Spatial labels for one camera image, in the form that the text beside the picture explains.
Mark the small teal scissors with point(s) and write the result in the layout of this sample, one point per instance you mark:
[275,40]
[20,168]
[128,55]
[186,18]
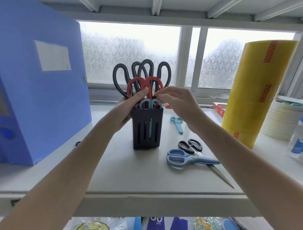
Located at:
[144,100]
[180,129]

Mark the white metal shelf rack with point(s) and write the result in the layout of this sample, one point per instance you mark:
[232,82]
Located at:
[142,203]

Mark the red cardboard box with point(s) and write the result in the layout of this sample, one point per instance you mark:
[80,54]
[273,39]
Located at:
[219,108]

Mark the person's left hand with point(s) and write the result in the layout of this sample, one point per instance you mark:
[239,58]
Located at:
[120,113]

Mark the person's right forearm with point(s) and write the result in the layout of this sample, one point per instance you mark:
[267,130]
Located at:
[248,170]

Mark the clear bag with yellow contents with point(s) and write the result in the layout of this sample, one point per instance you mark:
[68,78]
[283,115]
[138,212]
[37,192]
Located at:
[94,225]

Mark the white window frame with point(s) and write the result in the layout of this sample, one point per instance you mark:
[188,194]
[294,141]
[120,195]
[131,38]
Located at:
[187,59]

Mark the clear bottle with blue label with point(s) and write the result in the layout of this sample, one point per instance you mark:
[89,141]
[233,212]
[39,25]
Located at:
[297,142]

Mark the person's right thumb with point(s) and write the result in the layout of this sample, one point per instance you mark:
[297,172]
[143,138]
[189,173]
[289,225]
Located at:
[164,100]

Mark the floral patterned packet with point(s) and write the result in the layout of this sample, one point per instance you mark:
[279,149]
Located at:
[208,224]

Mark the person's right hand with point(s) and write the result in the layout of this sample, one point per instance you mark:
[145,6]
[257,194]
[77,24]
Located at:
[184,106]

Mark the black slotted scissors holder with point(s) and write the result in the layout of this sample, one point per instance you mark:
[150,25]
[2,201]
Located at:
[148,144]

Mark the person's left forearm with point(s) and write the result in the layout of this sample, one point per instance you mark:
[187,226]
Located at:
[64,177]

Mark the stack of yellow tape rolls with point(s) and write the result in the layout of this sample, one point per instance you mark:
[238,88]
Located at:
[255,94]

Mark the blue and white packet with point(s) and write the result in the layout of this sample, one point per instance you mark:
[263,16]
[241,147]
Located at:
[163,224]

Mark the stack of white tape rolls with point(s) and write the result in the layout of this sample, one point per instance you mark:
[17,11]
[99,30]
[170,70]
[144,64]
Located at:
[277,123]

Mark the person's left thumb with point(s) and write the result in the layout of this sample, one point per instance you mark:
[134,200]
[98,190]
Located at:
[139,96]

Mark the blue file box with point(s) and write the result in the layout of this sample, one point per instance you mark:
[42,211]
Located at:
[47,106]

